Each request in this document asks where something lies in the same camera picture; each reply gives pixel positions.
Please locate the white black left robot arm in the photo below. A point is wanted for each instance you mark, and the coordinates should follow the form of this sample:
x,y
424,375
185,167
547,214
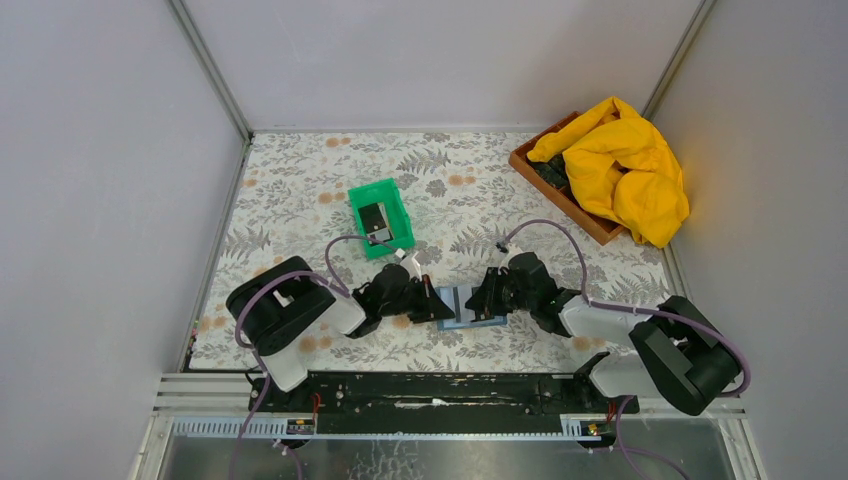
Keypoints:
x,y
274,309

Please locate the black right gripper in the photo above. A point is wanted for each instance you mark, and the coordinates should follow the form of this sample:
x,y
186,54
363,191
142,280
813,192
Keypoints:
x,y
489,295

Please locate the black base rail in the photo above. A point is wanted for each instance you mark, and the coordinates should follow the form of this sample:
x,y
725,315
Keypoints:
x,y
374,403

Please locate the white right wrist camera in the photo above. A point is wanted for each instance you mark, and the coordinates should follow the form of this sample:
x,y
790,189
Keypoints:
x,y
508,252

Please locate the green plastic bin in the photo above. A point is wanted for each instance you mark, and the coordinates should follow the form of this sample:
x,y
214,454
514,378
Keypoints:
x,y
387,192

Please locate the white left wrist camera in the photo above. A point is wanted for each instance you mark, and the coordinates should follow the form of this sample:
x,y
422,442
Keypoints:
x,y
410,263

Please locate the brown wooden tray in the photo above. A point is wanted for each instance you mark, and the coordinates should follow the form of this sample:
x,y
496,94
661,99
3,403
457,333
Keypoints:
x,y
559,193

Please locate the floral table mat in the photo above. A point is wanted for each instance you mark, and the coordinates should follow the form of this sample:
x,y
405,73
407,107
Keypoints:
x,y
462,197

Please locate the yellow cloth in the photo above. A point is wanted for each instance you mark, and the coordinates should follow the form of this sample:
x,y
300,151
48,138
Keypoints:
x,y
620,168

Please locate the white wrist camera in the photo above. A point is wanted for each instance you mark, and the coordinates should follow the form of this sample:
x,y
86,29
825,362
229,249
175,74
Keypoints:
x,y
508,252
410,263

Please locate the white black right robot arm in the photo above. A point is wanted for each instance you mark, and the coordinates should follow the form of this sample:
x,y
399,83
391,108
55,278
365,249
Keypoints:
x,y
674,352

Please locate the black credit card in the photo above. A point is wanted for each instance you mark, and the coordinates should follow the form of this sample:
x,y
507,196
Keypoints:
x,y
373,216

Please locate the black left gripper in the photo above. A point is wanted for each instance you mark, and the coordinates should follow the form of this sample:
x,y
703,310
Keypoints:
x,y
424,298

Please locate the grey credit card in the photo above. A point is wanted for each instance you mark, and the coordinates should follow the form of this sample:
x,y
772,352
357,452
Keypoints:
x,y
380,235

